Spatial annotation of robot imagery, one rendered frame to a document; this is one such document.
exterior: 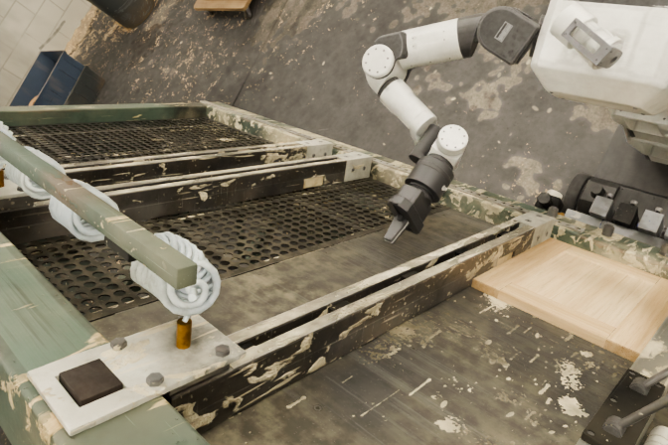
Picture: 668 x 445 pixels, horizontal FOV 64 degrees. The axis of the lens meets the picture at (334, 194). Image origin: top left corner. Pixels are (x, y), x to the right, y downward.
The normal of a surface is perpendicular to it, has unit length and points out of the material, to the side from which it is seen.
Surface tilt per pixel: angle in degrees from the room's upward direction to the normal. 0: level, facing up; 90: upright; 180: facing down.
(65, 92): 90
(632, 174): 0
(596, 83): 68
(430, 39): 23
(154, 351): 56
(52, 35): 90
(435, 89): 0
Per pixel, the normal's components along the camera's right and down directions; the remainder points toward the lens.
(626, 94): -0.63, 0.65
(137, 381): 0.13, -0.94
